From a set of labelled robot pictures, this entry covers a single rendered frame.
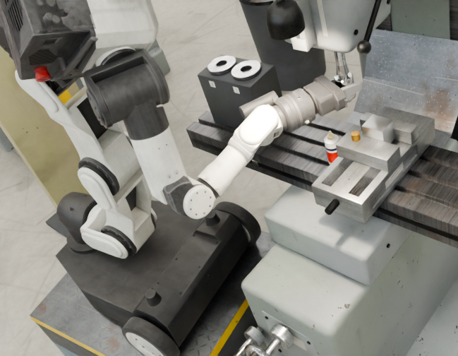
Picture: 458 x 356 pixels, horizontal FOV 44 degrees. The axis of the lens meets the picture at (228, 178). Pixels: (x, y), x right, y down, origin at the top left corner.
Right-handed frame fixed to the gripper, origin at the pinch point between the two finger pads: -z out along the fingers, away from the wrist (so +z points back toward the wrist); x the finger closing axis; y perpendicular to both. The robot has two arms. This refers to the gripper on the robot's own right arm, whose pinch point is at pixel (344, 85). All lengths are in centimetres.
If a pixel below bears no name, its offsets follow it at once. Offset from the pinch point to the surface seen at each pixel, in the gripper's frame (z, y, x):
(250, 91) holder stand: 16.7, 6.3, 25.8
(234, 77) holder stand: 18.1, 4.0, 32.5
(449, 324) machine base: -15, 96, -18
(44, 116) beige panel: 85, 49, 150
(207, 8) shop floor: -55, 116, 335
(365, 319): 19, 54, -26
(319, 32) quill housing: 7.1, -20.6, -6.3
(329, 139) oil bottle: 6.4, 14.6, 1.1
